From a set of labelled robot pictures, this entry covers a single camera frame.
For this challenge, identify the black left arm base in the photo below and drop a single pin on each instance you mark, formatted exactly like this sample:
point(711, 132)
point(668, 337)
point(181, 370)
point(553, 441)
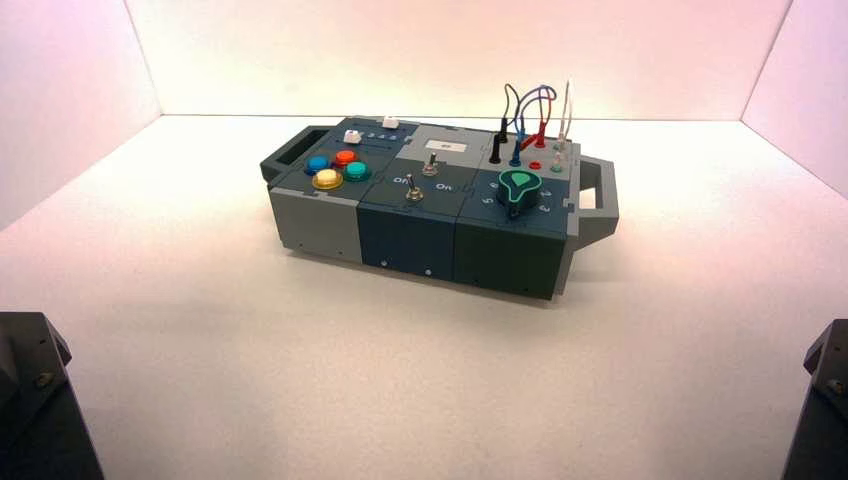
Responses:
point(33, 411)

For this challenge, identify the green and black rotary knob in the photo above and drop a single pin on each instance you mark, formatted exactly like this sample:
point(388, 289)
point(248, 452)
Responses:
point(519, 189)

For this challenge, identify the yellow round push button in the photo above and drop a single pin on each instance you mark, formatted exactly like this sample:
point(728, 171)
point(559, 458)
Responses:
point(327, 179)

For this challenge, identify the teal round push button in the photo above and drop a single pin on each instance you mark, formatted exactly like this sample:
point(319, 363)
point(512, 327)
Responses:
point(357, 171)

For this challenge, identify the blue round push button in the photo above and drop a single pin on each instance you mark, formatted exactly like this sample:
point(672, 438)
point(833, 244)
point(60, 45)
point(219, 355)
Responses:
point(318, 164)

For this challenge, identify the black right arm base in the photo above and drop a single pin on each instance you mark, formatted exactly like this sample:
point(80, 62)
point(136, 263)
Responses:
point(825, 424)

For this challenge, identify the red round push button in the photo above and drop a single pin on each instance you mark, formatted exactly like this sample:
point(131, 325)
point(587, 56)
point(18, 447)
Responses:
point(344, 158)

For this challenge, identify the white slider knob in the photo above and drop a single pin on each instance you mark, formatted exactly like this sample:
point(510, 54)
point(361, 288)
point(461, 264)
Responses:
point(390, 122)
point(351, 136)

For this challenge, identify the metal toggle switch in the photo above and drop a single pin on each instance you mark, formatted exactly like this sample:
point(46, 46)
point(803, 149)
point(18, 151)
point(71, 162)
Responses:
point(414, 190)
point(430, 164)

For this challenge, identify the grey and blue control box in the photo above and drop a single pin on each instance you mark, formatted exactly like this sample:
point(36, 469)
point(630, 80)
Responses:
point(404, 232)

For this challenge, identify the small white LCD display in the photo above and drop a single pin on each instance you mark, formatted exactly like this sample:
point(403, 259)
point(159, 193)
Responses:
point(442, 144)

